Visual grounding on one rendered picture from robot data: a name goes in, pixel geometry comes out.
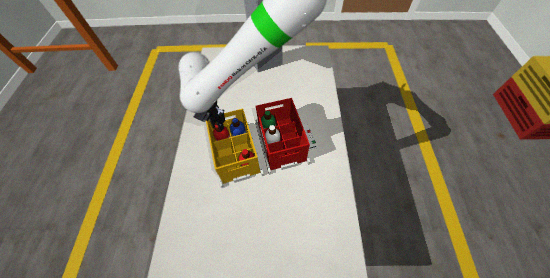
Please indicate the yellow divided crate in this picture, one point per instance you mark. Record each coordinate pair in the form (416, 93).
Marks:
(226, 153)

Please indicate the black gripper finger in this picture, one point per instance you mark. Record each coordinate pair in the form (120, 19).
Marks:
(212, 119)
(219, 119)

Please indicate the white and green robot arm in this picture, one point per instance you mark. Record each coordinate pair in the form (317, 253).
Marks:
(271, 25)

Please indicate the white paper pick list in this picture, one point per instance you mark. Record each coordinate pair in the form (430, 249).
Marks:
(310, 137)

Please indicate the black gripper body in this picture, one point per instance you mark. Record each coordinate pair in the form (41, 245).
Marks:
(214, 107)

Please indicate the green bottle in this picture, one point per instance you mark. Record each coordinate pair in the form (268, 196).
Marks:
(267, 120)

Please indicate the red crate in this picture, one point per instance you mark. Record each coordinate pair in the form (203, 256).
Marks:
(293, 138)

